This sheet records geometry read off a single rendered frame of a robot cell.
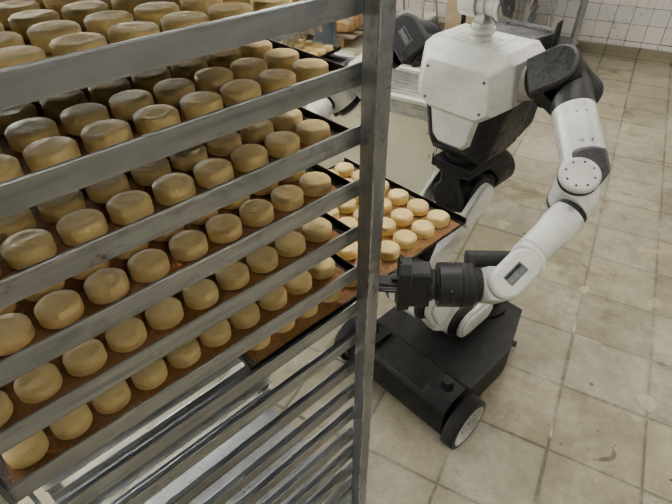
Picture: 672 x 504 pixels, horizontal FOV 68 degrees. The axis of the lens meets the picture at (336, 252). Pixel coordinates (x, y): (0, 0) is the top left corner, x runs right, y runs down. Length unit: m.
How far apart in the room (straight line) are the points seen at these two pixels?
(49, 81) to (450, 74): 0.98
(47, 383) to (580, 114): 1.05
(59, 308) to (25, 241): 0.09
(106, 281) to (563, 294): 2.21
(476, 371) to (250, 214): 1.35
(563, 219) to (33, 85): 0.89
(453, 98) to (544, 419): 1.26
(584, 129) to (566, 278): 1.60
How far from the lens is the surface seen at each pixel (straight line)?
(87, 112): 0.64
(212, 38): 0.56
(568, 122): 1.17
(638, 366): 2.41
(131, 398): 0.80
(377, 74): 0.70
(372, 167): 0.75
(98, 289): 0.66
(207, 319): 0.72
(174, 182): 0.65
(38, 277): 0.58
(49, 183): 0.53
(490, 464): 1.94
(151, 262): 0.68
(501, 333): 2.08
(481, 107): 1.28
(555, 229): 1.06
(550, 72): 1.24
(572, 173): 1.08
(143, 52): 0.53
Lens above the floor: 1.65
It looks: 39 degrees down
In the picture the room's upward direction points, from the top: 1 degrees counter-clockwise
